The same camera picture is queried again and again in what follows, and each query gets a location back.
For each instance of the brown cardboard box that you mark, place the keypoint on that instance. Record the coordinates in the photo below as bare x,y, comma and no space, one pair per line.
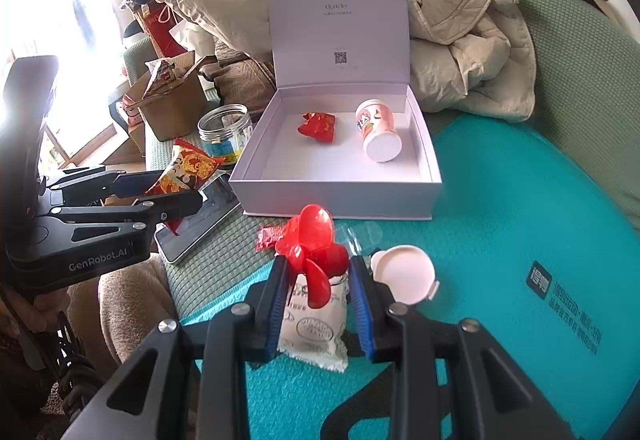
169,96

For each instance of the pink printed paper cup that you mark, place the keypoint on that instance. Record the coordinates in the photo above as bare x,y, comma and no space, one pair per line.
380,140

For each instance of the brown quilted cushion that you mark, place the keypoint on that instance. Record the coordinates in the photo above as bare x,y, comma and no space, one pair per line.
240,79

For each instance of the red paper bag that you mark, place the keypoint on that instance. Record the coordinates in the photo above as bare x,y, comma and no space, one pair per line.
156,20

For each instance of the black smartphone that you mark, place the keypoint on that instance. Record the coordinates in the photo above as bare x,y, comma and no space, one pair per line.
219,202

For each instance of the red yellow snack bag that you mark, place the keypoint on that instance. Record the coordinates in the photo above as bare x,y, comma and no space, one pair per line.
189,170

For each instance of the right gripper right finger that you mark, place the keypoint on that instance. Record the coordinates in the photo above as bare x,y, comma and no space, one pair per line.
394,333

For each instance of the round white pink lid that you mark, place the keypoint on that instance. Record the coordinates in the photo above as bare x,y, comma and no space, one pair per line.
407,271

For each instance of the teal foam mat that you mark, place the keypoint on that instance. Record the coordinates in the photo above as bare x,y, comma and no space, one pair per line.
526,243

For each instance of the lavender open gift box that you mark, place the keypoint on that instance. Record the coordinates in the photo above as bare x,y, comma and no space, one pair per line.
329,57

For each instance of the clear plastic stand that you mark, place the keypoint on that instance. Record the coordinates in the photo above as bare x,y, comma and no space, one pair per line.
360,238

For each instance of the flat red sauce sachet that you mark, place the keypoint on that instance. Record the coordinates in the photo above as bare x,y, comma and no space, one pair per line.
272,237

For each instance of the person's left hand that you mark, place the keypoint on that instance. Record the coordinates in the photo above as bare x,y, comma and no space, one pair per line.
41,315

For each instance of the brown blanket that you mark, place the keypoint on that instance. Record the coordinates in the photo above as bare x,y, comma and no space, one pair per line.
113,313

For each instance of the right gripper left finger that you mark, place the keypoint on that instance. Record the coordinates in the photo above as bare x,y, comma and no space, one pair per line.
247,332

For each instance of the white printed snack packet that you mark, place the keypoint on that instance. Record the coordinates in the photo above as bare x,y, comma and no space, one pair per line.
314,336

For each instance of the small red snack packet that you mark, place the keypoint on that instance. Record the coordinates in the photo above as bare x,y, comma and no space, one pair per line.
318,126

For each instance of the clear glass jar blue label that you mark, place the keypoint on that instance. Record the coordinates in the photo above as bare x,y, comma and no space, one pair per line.
225,131

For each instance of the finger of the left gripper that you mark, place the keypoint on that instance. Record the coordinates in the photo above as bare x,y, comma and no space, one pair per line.
149,210
87,187

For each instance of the beige padded jacket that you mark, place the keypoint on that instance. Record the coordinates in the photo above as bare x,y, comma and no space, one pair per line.
471,55

